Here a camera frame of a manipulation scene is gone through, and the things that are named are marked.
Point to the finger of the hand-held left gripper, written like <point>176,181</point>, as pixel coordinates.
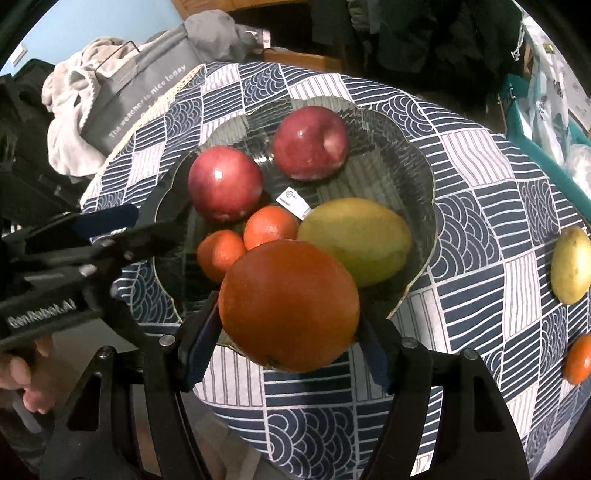
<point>106,219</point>
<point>143,237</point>

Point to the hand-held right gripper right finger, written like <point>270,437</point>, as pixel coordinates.
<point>376,360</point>

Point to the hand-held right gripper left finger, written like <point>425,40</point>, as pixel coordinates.
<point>203,344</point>

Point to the small tangerine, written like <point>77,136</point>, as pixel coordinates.
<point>219,256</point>
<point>579,360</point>
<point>270,228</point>

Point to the large orange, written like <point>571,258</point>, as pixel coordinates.
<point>288,304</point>

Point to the yellow-green mango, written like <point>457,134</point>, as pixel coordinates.
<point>364,240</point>

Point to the dark red apple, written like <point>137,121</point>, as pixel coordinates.
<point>309,143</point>

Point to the ribbed glass plate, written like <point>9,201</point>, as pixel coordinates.
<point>383,152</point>

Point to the person's left hand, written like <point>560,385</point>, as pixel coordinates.
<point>14,374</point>

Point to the beige towel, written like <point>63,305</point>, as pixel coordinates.
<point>69,120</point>

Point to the grey fabric bag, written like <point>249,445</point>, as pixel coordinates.
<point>147,92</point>

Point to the white paper label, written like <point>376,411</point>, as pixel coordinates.
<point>295,202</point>

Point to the navy white patterned tablecloth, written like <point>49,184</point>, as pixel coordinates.
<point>461,221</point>

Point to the yellow pear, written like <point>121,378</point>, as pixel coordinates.
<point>572,267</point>

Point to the grey cloth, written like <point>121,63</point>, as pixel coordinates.
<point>221,30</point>

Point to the wooden cabinet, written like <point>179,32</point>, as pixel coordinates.
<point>304,59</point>

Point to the teal box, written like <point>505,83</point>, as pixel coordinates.
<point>512,115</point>

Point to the clear plastic bag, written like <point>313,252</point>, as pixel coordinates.
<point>579,164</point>

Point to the white printed plastic bag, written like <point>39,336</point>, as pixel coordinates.
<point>549,92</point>

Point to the dark hanging clothing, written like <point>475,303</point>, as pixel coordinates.
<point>438,37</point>

